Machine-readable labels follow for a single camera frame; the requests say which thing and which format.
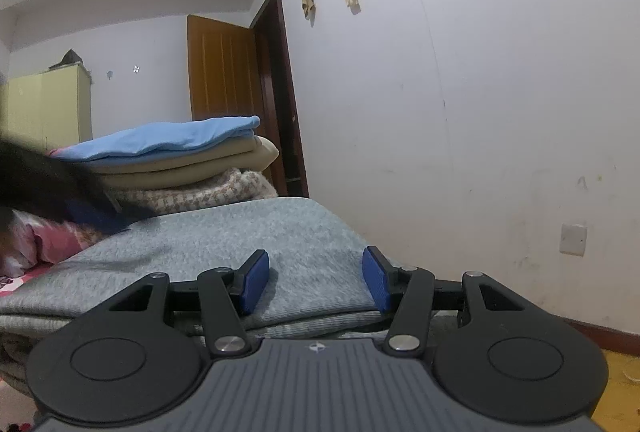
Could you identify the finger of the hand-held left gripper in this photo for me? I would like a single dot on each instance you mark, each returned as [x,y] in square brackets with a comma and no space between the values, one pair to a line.
[105,214]

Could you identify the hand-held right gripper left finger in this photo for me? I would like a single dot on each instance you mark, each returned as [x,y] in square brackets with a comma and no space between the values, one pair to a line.
[255,279]

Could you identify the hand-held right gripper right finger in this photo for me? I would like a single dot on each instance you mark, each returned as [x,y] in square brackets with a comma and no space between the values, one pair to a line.
[377,279]

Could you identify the grey sweatshirt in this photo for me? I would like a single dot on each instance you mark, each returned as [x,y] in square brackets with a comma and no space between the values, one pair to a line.
[225,252]

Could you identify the pink floral duvet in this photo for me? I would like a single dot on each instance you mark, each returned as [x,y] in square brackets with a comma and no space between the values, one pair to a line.
[55,242]

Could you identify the pale green wardrobe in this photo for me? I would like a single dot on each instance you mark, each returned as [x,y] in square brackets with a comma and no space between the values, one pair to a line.
[45,107]

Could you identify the blue folded cloth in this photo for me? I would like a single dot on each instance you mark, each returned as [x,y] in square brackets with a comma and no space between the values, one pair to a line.
[165,139]

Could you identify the pink floral blanket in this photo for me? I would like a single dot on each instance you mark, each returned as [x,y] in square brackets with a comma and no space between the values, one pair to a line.
[17,282]

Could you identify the beige folded cloth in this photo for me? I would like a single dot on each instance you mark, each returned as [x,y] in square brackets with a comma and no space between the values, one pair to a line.
[200,164]

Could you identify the dark bag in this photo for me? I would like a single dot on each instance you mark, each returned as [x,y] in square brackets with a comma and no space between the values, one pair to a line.
[72,57]

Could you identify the wooden door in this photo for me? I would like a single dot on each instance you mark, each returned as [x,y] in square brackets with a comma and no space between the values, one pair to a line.
[225,72]

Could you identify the white wall socket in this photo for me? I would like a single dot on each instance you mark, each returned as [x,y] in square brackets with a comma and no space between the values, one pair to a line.
[572,239]

